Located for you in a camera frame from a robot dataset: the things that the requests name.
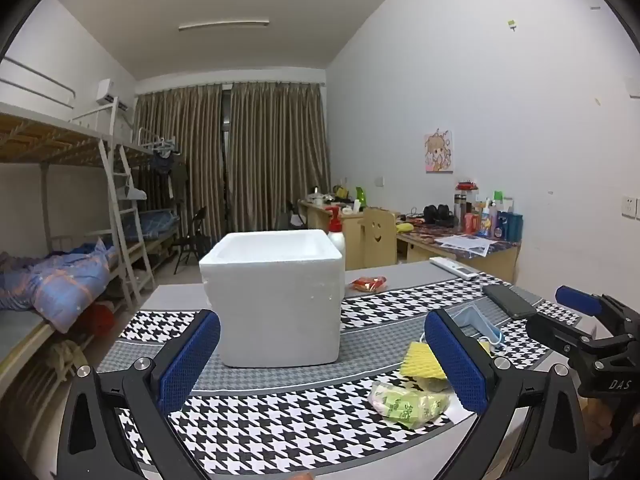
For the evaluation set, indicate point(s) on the yellow soft toy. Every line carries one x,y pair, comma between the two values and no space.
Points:
405,227

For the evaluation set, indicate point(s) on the ceiling tube light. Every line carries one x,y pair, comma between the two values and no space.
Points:
224,25

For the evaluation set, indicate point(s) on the blue face mask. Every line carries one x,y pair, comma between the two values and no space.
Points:
475,321

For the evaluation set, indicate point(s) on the light wooden desk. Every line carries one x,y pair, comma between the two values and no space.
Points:
315,220

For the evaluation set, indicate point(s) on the black smartphone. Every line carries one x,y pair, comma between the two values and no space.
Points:
510,301

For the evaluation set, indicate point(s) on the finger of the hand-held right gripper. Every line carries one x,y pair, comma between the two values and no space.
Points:
577,300
550,330

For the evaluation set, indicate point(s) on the white remote control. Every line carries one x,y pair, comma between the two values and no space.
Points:
452,267

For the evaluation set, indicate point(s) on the wooden desk with patterned top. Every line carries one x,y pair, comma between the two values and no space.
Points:
495,257

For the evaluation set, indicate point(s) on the houndstooth tablecloth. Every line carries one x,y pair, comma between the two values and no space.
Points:
280,410

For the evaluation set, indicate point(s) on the yellow sponge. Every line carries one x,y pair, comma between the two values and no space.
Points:
420,362

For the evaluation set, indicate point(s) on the black headphones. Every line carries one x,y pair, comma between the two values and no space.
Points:
439,215

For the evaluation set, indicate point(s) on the black folding chair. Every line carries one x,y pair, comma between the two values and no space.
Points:
192,245

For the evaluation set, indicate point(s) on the white lotion bottle red pump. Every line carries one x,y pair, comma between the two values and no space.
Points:
337,241

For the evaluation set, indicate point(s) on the brown curtain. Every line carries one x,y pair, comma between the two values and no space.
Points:
190,160
280,160

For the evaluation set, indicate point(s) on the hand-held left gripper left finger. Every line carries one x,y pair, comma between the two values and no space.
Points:
187,360

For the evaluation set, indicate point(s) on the blue plaid quilt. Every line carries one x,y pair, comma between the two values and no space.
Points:
55,280

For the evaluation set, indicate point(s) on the red snack packet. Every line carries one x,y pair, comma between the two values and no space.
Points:
369,284

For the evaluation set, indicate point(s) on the printed paper sheets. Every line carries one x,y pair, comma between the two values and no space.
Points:
465,245

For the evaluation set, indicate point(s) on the cartoon wall poster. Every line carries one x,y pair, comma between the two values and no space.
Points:
439,150

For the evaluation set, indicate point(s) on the white air conditioner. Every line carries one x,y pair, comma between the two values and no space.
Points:
106,91

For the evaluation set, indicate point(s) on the hanging dark clothes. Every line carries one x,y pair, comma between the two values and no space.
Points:
167,170

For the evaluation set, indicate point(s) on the green snack packet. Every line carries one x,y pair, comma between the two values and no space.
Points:
407,405

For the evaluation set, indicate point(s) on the group of toiletry bottles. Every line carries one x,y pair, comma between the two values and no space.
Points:
492,220

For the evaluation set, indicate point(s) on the white paper tissue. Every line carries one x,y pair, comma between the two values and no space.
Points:
457,412

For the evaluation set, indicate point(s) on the wooden chair with smiley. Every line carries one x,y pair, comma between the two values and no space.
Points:
377,240

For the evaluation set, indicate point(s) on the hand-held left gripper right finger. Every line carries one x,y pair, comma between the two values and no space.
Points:
457,360

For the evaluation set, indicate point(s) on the white bunk bed ladder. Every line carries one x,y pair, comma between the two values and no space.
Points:
127,240

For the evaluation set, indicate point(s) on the white foam box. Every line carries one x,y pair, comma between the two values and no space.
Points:
275,310

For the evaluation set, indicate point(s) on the white wall socket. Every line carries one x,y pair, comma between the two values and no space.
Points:
631,206

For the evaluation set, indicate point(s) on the grey fluffy cloth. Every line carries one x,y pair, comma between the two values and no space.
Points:
431,385

